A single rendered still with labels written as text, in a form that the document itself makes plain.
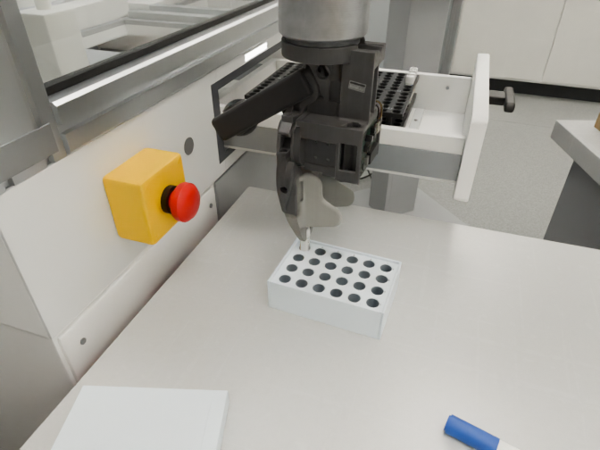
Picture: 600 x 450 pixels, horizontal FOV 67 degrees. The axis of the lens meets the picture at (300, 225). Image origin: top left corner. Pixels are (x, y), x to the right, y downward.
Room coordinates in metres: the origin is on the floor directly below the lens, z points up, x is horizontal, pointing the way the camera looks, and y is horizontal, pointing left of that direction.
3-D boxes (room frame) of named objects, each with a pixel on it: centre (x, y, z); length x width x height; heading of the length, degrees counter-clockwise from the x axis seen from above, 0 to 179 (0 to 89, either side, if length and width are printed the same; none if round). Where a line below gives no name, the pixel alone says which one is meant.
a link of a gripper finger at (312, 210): (0.39, -0.02, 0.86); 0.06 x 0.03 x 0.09; 67
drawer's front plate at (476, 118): (0.61, -0.24, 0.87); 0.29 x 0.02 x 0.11; 161
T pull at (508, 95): (0.60, -0.27, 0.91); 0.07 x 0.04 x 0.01; 161
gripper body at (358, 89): (0.40, -0.03, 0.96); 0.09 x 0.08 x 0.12; 67
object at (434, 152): (0.67, -0.05, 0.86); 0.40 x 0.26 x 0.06; 71
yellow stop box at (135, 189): (0.39, 0.15, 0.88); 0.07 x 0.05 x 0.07; 161
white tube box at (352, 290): (0.37, -0.04, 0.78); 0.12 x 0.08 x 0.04; 68
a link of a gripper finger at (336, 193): (0.42, -0.03, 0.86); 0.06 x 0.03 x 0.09; 67
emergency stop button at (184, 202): (0.38, 0.12, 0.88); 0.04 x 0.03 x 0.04; 161
